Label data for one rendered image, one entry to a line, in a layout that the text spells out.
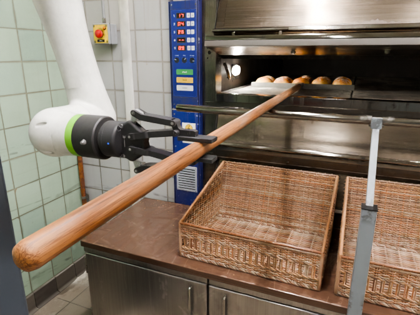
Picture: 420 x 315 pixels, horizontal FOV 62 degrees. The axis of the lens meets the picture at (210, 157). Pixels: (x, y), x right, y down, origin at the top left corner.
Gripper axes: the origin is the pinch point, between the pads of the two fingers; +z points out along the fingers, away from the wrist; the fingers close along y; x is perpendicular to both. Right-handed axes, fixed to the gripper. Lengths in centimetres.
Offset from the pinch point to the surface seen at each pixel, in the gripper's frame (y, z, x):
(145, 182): -0.8, 1.7, 21.3
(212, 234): 48, -17, -52
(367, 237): 33, 35, -40
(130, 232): 62, -60, -61
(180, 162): -0.5, 1.8, 10.9
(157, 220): 62, -55, -76
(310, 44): -20, 10, -86
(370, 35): -23, 30, -86
